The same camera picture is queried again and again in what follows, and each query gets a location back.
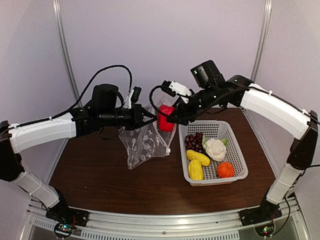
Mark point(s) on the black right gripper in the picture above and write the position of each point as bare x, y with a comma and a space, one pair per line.
183, 120

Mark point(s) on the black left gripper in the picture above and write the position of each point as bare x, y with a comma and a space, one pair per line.
138, 122

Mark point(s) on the red toy bell pepper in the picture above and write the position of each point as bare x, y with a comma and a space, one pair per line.
163, 124

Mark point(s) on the clear zip top bag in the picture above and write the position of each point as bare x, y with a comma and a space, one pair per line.
145, 143

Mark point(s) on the yellow toy fruit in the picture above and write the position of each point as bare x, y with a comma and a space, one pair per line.
193, 155
195, 170

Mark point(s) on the yellow toy fruit front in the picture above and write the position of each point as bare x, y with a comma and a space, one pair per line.
195, 170

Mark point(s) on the orange toy pumpkin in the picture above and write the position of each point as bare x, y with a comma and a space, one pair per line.
225, 170

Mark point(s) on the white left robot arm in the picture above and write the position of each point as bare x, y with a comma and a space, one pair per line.
107, 108

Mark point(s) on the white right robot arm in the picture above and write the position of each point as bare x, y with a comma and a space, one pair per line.
244, 93

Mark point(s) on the dark red toy grapes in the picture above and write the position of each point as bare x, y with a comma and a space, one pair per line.
194, 142

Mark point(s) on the white perforated plastic basket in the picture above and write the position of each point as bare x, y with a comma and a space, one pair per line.
213, 129

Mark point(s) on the white toy cauliflower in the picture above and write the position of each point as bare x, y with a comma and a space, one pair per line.
216, 149

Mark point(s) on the left round circuit board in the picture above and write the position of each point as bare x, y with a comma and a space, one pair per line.
62, 230

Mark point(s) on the round circuit board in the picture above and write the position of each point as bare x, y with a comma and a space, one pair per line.
62, 230
265, 230

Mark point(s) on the right round circuit board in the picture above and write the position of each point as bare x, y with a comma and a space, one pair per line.
265, 230

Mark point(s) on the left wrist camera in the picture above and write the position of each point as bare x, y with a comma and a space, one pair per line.
132, 97

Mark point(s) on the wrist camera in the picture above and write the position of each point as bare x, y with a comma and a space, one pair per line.
174, 88
132, 97

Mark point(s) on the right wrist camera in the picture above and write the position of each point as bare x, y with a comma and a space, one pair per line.
174, 88

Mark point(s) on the front aluminium rail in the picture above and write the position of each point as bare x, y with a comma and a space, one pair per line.
221, 225

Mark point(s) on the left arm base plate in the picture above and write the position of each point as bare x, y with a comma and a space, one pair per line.
70, 216

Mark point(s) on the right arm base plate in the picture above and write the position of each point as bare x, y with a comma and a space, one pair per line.
257, 215

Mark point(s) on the left aluminium frame post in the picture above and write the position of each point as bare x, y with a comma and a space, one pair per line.
64, 48

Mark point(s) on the aluminium frame post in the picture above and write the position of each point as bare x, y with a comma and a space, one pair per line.
260, 14
64, 48

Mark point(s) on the right aluminium frame post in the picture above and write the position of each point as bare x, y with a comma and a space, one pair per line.
260, 14

